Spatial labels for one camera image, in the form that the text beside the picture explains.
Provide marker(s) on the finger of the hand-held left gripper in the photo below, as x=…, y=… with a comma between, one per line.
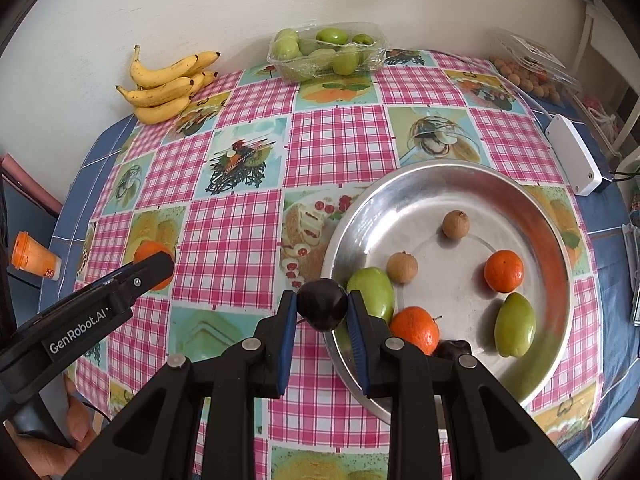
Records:
x=150, y=270

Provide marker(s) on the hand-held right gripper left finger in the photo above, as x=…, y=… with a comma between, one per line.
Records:
x=286, y=340

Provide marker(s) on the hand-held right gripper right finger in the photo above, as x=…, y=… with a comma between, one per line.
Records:
x=359, y=340

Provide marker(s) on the orange tangerine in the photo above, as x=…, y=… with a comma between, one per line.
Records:
x=415, y=330
x=150, y=250
x=503, y=271

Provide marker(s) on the large green mango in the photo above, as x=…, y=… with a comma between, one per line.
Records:
x=372, y=292

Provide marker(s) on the dark cherry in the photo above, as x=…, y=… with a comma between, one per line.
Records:
x=322, y=304

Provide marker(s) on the brown longan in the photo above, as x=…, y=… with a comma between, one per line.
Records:
x=455, y=224
x=401, y=267

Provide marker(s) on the dark plum bottom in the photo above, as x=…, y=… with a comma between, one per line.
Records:
x=452, y=347

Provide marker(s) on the small green mango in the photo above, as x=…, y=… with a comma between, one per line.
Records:
x=515, y=325

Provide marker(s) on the round metal plate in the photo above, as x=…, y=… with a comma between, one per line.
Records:
x=450, y=187

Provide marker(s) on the person's left hand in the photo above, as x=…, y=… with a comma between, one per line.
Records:
x=80, y=425

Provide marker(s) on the pink checked tablecloth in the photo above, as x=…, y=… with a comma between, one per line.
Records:
x=230, y=240

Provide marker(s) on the pink board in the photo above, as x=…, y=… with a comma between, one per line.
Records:
x=30, y=180

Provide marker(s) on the clear plastic tray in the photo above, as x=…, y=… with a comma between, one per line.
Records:
x=370, y=62

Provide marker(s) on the white power box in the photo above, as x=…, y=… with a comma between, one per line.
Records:
x=572, y=152

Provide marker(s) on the pile of green jujubes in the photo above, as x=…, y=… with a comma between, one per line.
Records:
x=330, y=36

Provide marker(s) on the heap of small longans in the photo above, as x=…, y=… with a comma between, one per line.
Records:
x=525, y=79

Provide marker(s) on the clear plastic clamshell box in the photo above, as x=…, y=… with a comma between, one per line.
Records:
x=540, y=52

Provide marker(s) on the white chair frame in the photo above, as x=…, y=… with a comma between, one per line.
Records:
x=595, y=35

